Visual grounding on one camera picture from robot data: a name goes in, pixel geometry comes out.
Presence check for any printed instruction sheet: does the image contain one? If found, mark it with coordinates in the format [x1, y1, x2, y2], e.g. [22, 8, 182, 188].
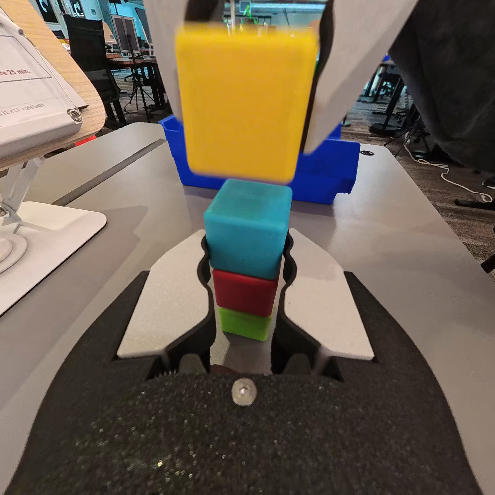
[0, 6, 84, 159]

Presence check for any blue plastic bin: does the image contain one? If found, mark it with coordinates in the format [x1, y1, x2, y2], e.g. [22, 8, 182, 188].
[159, 114, 361, 205]

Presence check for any white floor cable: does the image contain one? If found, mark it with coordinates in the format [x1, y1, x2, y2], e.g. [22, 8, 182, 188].
[404, 147, 493, 203]

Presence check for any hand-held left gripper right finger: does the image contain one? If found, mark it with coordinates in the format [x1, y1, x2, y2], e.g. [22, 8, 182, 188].
[271, 228, 375, 374]

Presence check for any green cube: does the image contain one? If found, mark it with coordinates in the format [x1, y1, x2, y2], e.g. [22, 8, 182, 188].
[219, 307, 273, 342]

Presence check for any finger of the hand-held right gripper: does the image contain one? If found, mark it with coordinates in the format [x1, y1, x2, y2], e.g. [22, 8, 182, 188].
[303, 0, 421, 155]
[143, 0, 187, 118]

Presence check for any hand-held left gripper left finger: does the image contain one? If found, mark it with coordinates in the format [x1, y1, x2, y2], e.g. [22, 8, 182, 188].
[116, 229, 217, 372]

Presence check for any yellow cube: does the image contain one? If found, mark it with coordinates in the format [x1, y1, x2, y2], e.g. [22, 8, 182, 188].
[175, 24, 319, 184]

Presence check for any red cube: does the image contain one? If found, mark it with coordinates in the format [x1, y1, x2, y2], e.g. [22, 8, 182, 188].
[212, 269, 279, 318]

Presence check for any black floor stand base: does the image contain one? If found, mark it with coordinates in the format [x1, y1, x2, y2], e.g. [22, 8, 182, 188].
[369, 62, 407, 136]

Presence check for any light blue cube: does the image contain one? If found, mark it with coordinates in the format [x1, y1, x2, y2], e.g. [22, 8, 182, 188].
[204, 179, 293, 280]

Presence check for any black office chair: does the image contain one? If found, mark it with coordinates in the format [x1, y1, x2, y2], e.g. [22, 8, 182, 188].
[64, 15, 125, 124]

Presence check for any wooden board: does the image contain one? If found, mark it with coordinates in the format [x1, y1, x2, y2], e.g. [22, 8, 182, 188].
[0, 0, 106, 169]

